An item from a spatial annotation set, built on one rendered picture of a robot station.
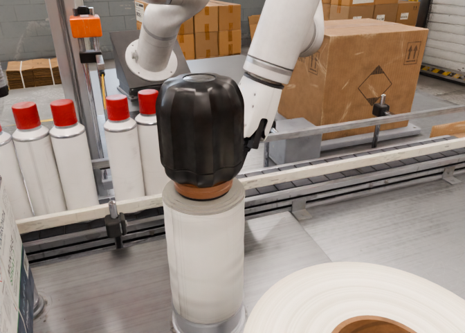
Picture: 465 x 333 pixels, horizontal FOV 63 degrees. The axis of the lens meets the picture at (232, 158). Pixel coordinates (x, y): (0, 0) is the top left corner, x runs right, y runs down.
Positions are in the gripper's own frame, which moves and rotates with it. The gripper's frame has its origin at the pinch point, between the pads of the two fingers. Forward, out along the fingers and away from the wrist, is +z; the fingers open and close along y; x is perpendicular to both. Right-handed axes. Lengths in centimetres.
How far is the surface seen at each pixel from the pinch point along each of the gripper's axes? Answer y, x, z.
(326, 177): 3.1, 19.8, -0.3
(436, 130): -13, 64, -14
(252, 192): 3.4, 4.1, 5.2
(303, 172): 4.3, 12.7, -1.0
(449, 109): -3, 52, -20
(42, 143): 1.5, -32.6, 2.7
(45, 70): -427, -43, 96
